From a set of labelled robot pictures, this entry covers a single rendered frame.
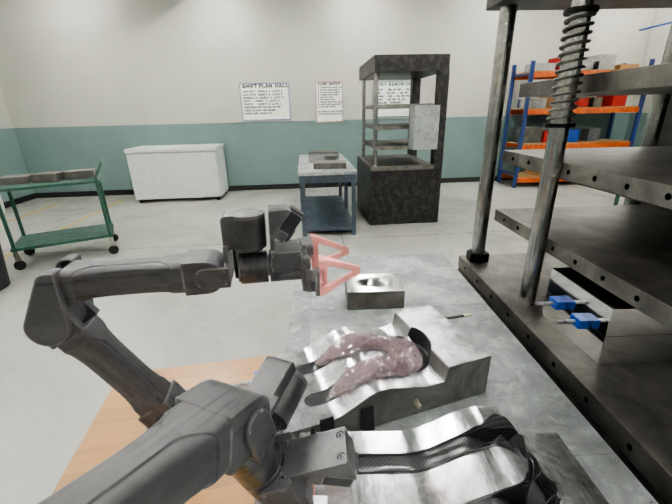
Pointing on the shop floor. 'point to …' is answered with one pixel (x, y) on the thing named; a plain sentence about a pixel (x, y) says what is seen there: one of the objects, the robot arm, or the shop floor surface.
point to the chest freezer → (177, 171)
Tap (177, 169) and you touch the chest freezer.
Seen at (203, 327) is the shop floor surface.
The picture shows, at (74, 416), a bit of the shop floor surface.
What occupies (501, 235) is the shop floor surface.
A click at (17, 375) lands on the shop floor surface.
